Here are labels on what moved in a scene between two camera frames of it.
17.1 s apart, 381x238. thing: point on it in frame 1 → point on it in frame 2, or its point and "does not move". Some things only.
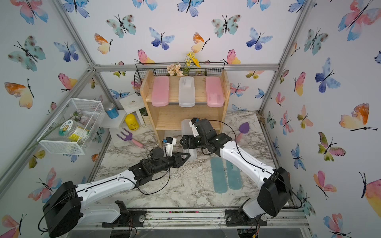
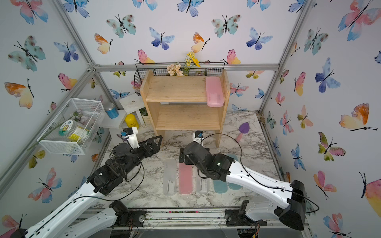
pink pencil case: (160, 92) → (185, 178)
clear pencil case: (186, 91) → (169, 177)
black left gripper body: (164, 165) → (136, 157)
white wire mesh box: (74, 126) does not move
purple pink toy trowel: (244, 128) does not move
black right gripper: (184, 145) → (182, 150)
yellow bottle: (131, 121) does not move
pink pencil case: (214, 91) does not move
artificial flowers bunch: (176, 70) does not move
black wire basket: (141, 69) does not move
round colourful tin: (69, 129) does not move
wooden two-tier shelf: (169, 118) does not move
